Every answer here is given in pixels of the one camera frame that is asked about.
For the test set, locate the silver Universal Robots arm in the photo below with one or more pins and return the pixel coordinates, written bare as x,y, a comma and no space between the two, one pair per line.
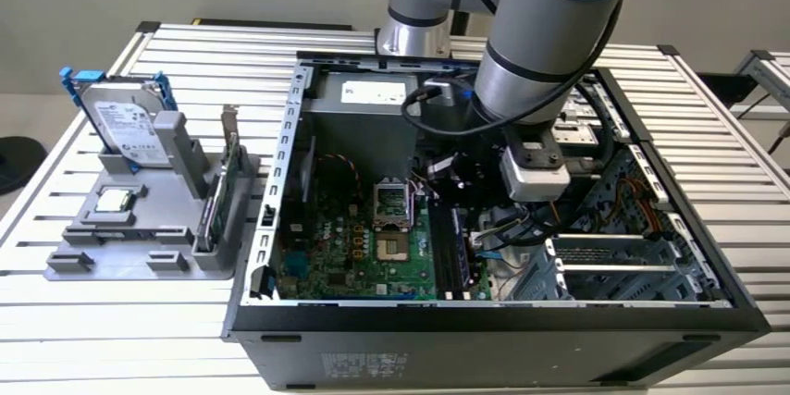
543,34

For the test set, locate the black RAM slot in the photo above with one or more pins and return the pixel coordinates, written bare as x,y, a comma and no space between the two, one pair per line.
439,256
446,256

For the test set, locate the thin metal locking lever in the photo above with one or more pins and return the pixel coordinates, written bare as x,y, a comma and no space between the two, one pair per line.
413,205

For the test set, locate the blue SATA plug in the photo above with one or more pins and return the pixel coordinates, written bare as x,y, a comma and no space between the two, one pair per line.
487,255

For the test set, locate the tall grey drive cage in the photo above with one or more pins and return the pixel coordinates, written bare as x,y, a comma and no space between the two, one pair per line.
577,133

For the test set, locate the grey power supply unit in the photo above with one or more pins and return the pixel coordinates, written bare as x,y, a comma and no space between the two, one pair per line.
364,145

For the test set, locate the CPU socket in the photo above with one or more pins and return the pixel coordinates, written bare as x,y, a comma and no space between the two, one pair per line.
393,247

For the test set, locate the green motherboard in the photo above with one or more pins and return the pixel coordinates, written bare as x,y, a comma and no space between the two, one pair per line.
346,265

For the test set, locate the low silver disk bay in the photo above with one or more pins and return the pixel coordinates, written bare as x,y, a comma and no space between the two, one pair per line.
617,269

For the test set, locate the blue expansion slot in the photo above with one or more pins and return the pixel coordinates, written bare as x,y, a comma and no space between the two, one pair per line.
370,296

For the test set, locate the black square chip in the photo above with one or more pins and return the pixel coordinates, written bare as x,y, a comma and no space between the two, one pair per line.
336,279

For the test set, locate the black PC case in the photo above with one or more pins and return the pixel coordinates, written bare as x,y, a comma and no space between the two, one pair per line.
494,358

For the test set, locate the green graphics card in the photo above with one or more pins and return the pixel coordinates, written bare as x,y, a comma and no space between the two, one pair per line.
212,224

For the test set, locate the white case label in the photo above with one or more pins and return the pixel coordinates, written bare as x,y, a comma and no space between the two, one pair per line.
364,366

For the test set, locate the grey parts rack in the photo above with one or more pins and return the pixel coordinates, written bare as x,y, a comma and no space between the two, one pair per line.
160,210

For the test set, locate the metal slat side table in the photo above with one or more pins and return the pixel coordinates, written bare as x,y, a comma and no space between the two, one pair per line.
771,71

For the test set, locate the hard disk in blue carrier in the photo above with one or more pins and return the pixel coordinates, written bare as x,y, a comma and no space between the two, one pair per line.
123,122

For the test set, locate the silver CPU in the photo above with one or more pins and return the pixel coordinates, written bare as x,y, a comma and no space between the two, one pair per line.
112,201

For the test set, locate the black round floor object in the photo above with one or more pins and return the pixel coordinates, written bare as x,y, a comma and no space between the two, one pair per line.
19,164

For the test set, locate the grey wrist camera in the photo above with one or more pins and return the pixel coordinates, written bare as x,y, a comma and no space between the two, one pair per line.
441,90
534,184

